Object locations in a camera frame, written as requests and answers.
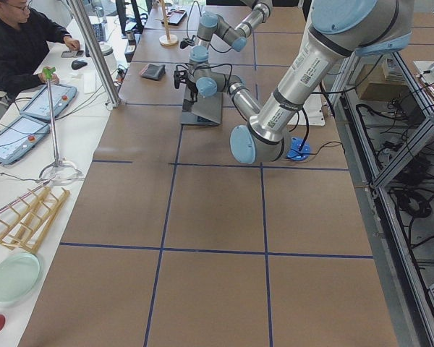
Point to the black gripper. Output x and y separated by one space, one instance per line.
192 87

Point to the grey laptop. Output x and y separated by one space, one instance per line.
202 112

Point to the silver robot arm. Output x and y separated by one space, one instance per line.
212 24
334 30

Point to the grey pink folded cloth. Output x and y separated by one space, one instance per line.
153 71

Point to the wooden mug tree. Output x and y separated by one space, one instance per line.
167 39

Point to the white kettle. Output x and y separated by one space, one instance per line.
108 54

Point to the black computer mouse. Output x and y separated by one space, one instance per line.
78 64

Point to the black smartphone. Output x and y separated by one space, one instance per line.
72 54

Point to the blue desk lamp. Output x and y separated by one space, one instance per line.
299 150

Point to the upper teach pendant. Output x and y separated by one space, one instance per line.
39 107

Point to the teach pendant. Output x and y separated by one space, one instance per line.
21 136
39 107

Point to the lower teach pendant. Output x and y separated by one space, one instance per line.
21 136

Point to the seated person black shirt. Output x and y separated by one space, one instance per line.
24 37

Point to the wooden dish rack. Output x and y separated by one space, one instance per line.
26 221

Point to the pale green glass plate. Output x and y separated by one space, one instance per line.
19 274

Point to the aluminium frame post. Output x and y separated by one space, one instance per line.
82 19

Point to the green handled metal grabber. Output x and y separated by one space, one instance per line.
60 169

